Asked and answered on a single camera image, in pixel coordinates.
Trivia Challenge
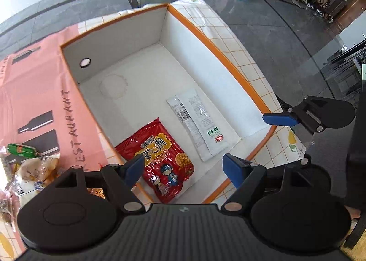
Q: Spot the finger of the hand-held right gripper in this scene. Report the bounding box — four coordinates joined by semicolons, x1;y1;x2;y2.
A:
262;96;327;136

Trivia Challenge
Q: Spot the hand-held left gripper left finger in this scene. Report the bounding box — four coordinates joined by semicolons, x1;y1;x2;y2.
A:
54;154;147;215

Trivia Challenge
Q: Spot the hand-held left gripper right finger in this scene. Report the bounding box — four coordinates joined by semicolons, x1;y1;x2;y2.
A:
221;152;334;215

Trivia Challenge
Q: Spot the red snack packet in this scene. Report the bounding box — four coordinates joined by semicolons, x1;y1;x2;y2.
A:
115;117;195;204

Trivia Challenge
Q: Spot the white snack packet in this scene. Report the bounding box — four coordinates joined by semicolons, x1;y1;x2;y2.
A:
166;89;231;163

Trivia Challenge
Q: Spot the orange and white cardboard box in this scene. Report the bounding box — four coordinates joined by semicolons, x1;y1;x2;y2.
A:
59;2;277;204

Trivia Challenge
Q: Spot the green sausage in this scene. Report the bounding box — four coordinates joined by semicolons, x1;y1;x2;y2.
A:
6;143;39;159

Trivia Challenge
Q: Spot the person's right hand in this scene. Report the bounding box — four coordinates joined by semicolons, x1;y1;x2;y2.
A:
344;205;361;220

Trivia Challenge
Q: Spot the orange snack packet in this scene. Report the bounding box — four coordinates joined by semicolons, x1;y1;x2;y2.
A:
86;187;107;199

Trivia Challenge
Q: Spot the pink restaurant tablecloth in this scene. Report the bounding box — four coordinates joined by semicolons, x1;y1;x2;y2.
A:
0;0;308;261

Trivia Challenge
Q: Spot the dark side table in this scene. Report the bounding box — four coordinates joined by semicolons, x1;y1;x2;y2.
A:
331;40;366;64

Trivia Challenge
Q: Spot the white bread packet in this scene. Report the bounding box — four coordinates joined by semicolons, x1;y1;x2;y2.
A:
14;155;61;203

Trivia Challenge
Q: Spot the pink printed cloth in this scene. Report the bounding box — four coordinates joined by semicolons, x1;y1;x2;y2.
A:
0;23;122;253

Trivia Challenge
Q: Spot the clear snack packet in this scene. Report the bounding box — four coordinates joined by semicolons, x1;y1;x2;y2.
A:
0;147;22;221

